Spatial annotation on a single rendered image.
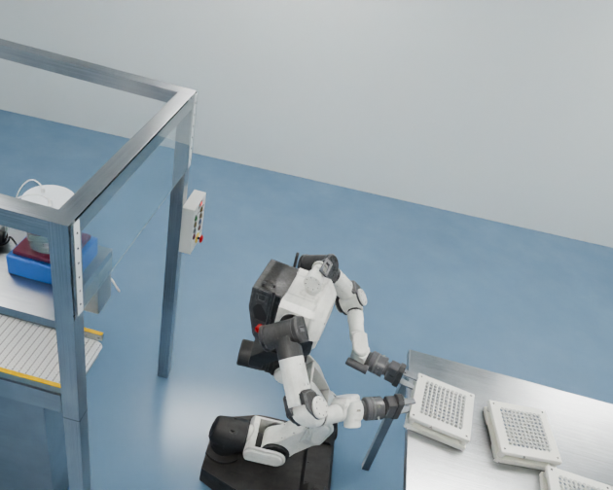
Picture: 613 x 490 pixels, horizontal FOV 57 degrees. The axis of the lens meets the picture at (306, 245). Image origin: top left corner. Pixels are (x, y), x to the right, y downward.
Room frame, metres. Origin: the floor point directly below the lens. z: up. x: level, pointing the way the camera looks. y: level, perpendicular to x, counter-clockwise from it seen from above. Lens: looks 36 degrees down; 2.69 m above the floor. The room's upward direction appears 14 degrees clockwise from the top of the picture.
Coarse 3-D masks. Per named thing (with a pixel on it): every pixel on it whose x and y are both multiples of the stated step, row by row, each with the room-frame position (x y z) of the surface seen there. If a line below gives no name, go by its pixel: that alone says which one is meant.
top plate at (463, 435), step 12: (420, 384) 1.62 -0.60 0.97; (444, 384) 1.66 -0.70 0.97; (420, 396) 1.56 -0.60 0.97; (468, 396) 1.63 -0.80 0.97; (468, 408) 1.56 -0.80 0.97; (420, 420) 1.44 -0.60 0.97; (432, 420) 1.46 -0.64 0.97; (468, 420) 1.50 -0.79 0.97; (444, 432) 1.42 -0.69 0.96; (456, 432) 1.43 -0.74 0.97; (468, 432) 1.45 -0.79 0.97
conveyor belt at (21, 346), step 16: (0, 320) 1.43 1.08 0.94; (16, 320) 1.45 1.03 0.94; (0, 336) 1.36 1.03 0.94; (16, 336) 1.37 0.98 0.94; (32, 336) 1.39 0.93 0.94; (48, 336) 1.41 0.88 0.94; (0, 352) 1.29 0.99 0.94; (16, 352) 1.30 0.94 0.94; (32, 352) 1.32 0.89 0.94; (48, 352) 1.34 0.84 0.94; (96, 352) 1.41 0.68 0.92; (16, 368) 1.24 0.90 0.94; (32, 368) 1.25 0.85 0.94; (48, 368) 1.27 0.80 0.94
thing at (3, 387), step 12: (36, 324) 1.46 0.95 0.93; (0, 384) 1.19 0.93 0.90; (12, 384) 1.18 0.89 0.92; (24, 384) 1.19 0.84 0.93; (12, 396) 1.18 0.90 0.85; (24, 396) 1.18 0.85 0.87; (36, 396) 1.18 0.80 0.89; (48, 396) 1.18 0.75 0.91; (60, 396) 1.18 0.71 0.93; (48, 408) 1.18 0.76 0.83; (60, 408) 1.18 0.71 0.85
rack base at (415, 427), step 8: (408, 416) 1.48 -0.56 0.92; (408, 424) 1.45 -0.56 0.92; (416, 424) 1.46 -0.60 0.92; (416, 432) 1.44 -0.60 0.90; (424, 432) 1.43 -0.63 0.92; (432, 432) 1.44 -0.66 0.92; (440, 440) 1.42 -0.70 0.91; (448, 440) 1.42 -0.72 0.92; (456, 440) 1.43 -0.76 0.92; (464, 448) 1.41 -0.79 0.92
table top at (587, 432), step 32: (416, 352) 1.88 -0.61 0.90; (480, 384) 1.78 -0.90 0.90; (512, 384) 1.83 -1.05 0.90; (480, 416) 1.60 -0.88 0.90; (576, 416) 1.74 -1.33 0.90; (608, 416) 1.79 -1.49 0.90; (416, 448) 1.37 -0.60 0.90; (448, 448) 1.40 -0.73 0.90; (480, 448) 1.44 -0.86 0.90; (576, 448) 1.56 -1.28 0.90; (608, 448) 1.61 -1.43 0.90; (416, 480) 1.23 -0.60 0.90; (448, 480) 1.26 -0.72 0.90; (480, 480) 1.30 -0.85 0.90; (512, 480) 1.33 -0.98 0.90; (608, 480) 1.45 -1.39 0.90
